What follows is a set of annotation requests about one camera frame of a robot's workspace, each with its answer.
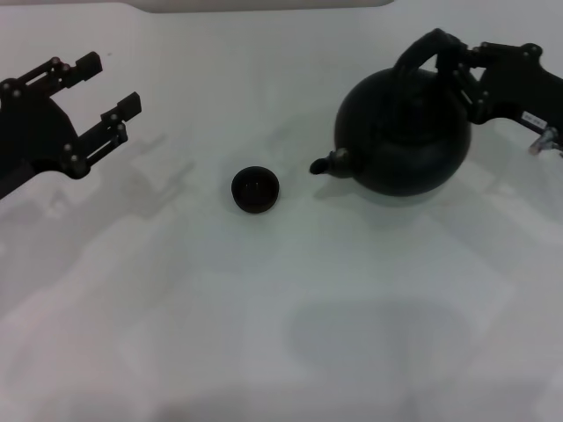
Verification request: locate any small dark teacup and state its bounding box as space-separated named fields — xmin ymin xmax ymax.
xmin=230 ymin=165 xmax=282 ymax=215

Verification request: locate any right arm cable connector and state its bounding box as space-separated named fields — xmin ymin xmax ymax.
xmin=527 ymin=126 xmax=563 ymax=159

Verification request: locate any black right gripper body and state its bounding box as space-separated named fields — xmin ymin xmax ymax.
xmin=476 ymin=53 xmax=563 ymax=130

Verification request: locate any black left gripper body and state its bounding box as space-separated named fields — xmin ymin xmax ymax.
xmin=0 ymin=90 xmax=92 ymax=201

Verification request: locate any black round teapot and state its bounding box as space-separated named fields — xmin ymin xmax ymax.
xmin=309 ymin=28 xmax=474 ymax=198

